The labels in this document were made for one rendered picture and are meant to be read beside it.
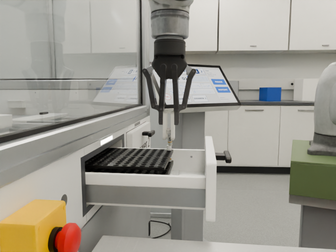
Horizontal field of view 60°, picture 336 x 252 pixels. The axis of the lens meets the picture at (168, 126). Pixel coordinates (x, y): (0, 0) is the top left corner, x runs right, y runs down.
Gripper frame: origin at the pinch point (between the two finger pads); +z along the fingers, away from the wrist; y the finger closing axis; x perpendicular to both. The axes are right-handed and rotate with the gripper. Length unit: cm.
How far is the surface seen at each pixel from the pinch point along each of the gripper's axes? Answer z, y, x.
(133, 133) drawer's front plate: 4.1, 11.8, -11.4
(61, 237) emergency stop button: 7.9, 7.2, 41.3
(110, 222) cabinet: 23.4, 13.3, 5.4
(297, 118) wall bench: 24, -121, -293
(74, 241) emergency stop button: 8.8, 6.1, 40.2
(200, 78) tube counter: -15, -6, -98
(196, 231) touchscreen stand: 76, -6, -95
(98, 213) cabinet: 17.7, 13.4, 13.5
